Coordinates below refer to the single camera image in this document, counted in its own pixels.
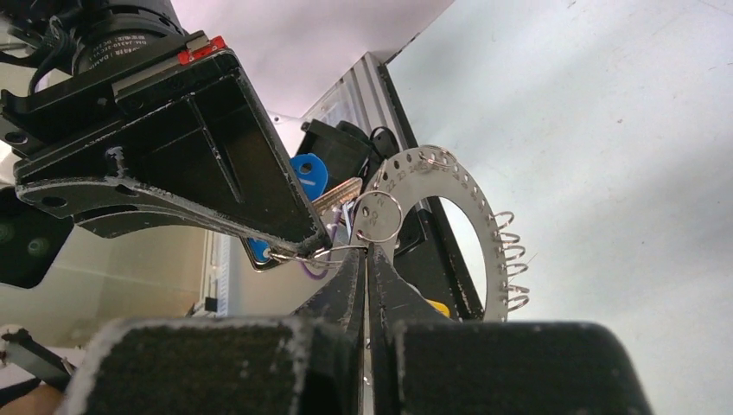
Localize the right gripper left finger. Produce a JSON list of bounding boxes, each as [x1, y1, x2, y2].
[[60, 250, 365, 414]]

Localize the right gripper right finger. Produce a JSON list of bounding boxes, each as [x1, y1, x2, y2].
[[366, 245, 652, 414]]

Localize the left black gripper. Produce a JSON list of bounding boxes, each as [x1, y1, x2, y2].
[[1, 33, 330, 256]]

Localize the yellow tag key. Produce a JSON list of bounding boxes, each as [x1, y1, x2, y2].
[[426, 299, 451, 318]]

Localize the blue tag key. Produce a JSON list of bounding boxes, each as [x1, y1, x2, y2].
[[242, 152, 330, 272]]

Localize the metal keyring disc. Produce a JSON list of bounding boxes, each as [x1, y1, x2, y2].
[[351, 145, 530, 322]]

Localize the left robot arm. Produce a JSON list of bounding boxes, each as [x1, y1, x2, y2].
[[1, 1, 330, 256]]

